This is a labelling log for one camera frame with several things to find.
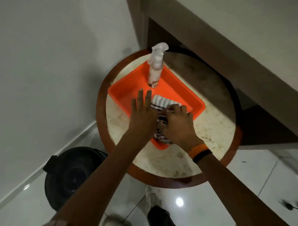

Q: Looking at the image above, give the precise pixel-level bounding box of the person's left forearm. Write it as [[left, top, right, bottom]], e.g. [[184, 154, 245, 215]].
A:
[[50, 133, 154, 226]]

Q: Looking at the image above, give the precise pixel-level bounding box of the striped cleaning cloth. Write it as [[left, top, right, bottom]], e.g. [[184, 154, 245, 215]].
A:
[[150, 94, 181, 145]]

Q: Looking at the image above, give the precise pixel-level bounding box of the person's right forearm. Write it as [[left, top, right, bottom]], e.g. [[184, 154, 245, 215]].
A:
[[195, 154, 290, 226]]

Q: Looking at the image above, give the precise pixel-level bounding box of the person's right hand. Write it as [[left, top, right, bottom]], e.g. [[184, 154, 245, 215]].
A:
[[157, 104, 205, 152]]

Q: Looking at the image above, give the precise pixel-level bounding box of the person's left white shoe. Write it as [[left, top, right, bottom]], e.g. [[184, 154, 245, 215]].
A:
[[102, 213, 126, 226]]

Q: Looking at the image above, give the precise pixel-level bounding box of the round wooden-rimmed marble table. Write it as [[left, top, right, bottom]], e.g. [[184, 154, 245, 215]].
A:
[[96, 48, 242, 189]]

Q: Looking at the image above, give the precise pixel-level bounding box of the orange wristband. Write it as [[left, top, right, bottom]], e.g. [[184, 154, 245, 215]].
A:
[[188, 143, 209, 160]]

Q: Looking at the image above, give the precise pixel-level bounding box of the person's right leg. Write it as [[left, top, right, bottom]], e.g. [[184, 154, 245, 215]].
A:
[[147, 205, 177, 226]]

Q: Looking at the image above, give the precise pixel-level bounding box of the orange plastic tray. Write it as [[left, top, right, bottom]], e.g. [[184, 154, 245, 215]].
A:
[[108, 61, 206, 150]]

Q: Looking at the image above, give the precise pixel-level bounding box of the small dark floor object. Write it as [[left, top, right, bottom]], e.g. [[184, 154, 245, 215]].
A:
[[280, 199, 295, 211]]

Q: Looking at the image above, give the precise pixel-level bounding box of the person's white shoe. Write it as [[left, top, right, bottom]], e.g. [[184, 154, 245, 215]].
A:
[[102, 213, 126, 226], [144, 185, 164, 210]]

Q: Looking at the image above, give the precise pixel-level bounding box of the beige built-in counter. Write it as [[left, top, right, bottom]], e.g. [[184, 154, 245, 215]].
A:
[[127, 0, 298, 149]]

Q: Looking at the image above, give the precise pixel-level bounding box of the person's left hand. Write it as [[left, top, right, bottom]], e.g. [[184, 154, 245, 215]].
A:
[[127, 89, 160, 140]]

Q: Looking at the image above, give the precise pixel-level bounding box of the black plastic bucket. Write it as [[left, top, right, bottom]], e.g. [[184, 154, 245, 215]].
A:
[[43, 147, 108, 212]]

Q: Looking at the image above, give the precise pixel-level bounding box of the person's right white shoe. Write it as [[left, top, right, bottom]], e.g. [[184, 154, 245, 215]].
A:
[[144, 185, 164, 210]]

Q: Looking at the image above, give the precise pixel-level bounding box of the black wristband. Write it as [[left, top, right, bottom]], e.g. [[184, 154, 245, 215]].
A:
[[192, 149, 213, 164]]

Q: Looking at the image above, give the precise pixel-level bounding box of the white spray bottle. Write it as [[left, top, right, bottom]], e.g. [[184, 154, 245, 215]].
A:
[[147, 42, 169, 88]]

